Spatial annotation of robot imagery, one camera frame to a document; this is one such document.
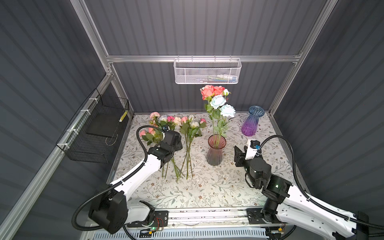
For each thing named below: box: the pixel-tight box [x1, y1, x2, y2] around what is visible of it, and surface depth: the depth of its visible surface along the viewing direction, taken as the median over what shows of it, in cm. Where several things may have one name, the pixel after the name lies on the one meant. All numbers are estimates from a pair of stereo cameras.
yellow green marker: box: [118, 110, 129, 122], surface depth 83 cm
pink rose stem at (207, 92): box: [200, 85, 217, 145], surface depth 74 cm
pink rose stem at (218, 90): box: [213, 85, 225, 96], surface depth 76 cm
